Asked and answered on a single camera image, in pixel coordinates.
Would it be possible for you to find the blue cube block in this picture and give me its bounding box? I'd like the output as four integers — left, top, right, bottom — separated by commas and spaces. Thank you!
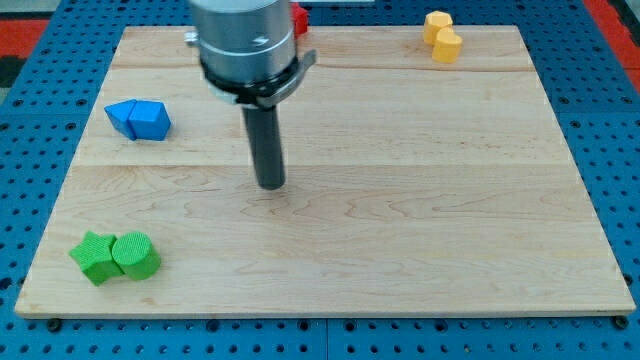
104, 99, 137, 141

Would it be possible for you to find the blue pentagon block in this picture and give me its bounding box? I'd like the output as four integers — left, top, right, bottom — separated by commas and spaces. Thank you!
128, 100, 171, 141

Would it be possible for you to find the yellow hexagon block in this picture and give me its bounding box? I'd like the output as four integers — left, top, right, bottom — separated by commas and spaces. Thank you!
423, 11, 453, 45

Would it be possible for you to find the wooden board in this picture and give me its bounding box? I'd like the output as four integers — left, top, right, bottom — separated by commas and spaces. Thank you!
15, 26, 636, 319

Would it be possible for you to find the green cylinder block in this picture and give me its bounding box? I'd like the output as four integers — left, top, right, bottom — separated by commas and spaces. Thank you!
111, 231, 161, 281

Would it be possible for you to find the yellow heart block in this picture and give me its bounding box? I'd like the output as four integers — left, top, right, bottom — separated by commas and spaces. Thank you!
432, 27, 463, 64

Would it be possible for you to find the green star block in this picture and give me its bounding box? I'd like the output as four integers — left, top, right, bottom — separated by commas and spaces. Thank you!
69, 231, 124, 286

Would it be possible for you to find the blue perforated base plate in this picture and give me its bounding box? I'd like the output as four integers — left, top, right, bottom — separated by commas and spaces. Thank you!
1, 0, 639, 359

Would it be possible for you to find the red block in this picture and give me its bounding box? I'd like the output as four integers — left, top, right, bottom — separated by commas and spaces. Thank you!
291, 2, 309, 39

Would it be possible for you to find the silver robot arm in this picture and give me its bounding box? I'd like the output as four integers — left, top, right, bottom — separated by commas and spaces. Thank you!
185, 0, 317, 109

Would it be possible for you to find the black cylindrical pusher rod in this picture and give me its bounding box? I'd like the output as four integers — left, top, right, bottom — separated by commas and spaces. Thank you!
242, 107, 286, 190

